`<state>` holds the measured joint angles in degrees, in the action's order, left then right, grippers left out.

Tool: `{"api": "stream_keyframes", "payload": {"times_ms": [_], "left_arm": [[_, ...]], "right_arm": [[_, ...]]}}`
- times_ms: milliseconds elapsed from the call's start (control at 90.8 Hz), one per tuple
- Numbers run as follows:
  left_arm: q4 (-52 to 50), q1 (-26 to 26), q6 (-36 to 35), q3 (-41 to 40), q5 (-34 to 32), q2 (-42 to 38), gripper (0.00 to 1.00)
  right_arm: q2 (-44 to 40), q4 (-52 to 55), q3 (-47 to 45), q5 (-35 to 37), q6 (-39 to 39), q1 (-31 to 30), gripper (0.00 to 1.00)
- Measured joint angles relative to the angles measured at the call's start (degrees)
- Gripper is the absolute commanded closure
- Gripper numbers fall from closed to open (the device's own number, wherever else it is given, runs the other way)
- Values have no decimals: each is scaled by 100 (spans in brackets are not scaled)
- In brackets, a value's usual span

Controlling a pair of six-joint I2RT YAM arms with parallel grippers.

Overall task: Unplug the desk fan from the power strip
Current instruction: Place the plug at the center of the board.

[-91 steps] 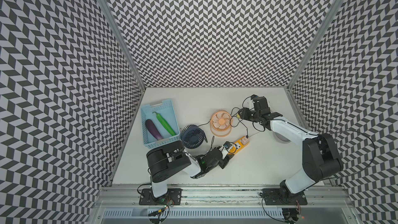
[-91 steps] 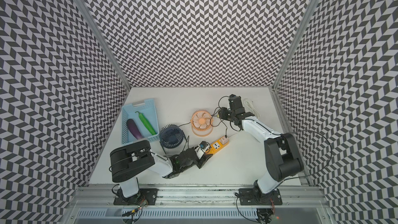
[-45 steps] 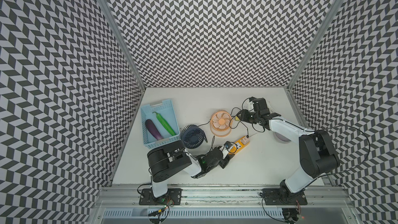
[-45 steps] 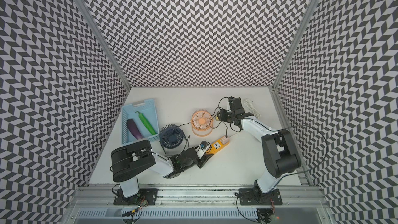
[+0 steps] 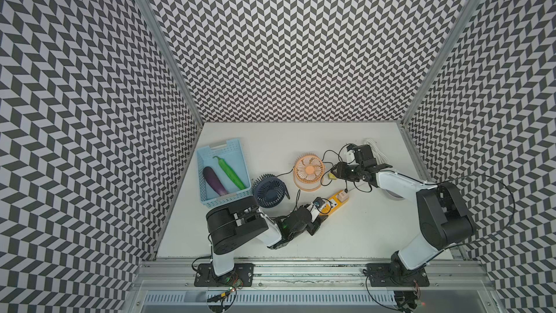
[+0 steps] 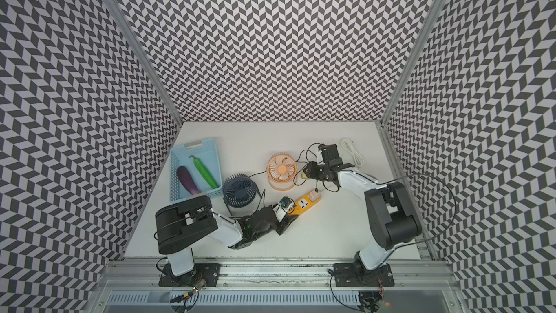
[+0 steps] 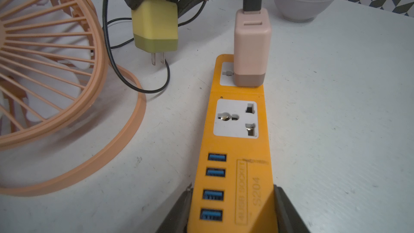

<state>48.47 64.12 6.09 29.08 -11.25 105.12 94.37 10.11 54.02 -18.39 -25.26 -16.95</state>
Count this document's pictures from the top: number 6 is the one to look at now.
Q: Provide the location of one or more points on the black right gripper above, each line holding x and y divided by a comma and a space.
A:
311, 172

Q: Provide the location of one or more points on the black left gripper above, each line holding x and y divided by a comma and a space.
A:
286, 224

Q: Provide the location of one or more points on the pink plug adapter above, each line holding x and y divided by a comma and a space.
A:
314, 197

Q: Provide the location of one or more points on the orange power strip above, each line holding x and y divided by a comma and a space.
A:
302, 205

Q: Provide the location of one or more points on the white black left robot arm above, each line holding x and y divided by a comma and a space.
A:
180, 225

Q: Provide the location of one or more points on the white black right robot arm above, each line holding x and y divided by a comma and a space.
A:
393, 218

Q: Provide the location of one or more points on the dark blue desk fan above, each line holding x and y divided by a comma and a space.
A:
239, 190

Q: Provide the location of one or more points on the orange desk fan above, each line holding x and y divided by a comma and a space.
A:
281, 171

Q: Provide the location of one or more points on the green toy pepper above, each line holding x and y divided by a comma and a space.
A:
205, 173

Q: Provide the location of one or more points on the light blue plastic basket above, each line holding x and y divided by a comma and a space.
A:
206, 150

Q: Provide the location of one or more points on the purple toy eggplant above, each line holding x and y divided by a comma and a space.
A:
187, 181

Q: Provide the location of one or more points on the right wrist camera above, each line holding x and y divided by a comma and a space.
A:
329, 153

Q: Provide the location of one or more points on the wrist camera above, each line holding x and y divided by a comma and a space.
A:
287, 205
329, 153

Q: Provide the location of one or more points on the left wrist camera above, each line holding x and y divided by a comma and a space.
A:
287, 205

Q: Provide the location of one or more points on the aluminium front rail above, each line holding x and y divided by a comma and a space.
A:
279, 285

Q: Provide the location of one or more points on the aluminium corner post right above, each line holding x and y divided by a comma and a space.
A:
421, 41

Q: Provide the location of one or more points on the aluminium corner post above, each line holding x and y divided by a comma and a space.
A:
136, 47
421, 41

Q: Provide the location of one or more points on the aluminium corner post left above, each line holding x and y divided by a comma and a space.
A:
136, 47

